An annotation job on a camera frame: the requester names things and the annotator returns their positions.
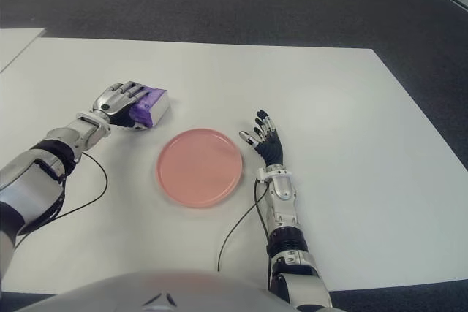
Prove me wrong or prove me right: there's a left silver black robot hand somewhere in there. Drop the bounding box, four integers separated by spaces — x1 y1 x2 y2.
91 80 153 132

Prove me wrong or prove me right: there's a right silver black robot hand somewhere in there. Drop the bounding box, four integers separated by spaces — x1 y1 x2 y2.
238 108 284 167

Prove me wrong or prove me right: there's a purple tissue paper pack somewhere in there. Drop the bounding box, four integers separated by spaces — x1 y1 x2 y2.
129 85 172 129

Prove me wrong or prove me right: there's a pink round plate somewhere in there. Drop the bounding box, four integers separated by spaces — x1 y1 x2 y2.
156 127 244 210

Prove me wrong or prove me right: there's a silver robot torso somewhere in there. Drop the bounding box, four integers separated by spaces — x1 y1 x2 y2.
20 270 294 312

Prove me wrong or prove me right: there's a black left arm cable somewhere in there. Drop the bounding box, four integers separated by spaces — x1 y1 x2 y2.
13 152 109 251

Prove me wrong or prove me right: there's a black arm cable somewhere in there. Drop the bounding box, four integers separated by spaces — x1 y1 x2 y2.
216 181 272 273
13 152 109 251

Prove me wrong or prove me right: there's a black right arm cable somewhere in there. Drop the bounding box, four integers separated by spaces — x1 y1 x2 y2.
216 181 272 273

